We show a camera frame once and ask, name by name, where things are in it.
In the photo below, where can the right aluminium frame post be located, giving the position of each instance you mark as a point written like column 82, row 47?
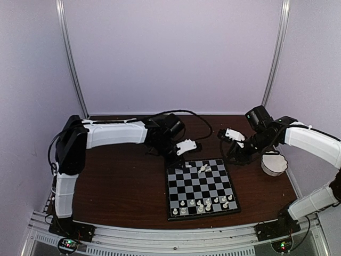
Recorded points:
column 280, row 40

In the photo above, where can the white chess king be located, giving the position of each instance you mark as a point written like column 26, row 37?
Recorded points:
column 208, row 205

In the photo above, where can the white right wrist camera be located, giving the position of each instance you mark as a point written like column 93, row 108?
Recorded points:
column 230, row 135

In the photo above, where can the aluminium front rail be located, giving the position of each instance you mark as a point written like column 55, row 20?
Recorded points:
column 237, row 240

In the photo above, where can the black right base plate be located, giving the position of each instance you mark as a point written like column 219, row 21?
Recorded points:
column 273, row 229

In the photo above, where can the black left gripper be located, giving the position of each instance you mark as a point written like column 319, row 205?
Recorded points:
column 172, row 164

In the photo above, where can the black and white chessboard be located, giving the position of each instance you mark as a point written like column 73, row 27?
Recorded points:
column 187, row 184

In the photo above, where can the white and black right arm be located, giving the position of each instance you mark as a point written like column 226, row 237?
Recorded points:
column 262, row 196

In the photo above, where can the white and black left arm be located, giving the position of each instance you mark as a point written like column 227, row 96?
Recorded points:
column 80, row 136

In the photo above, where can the white scalloped bowl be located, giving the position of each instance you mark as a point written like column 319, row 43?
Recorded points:
column 273, row 163

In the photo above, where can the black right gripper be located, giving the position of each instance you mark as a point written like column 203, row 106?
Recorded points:
column 238, row 153

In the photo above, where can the left aluminium frame post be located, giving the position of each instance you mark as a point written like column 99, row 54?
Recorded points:
column 60, row 9

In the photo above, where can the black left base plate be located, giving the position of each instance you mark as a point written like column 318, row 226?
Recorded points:
column 70, row 229

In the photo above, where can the aluminium frame post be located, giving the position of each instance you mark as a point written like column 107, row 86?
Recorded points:
column 280, row 40
column 60, row 9

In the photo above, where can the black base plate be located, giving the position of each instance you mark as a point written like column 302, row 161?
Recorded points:
column 273, row 229
column 70, row 229

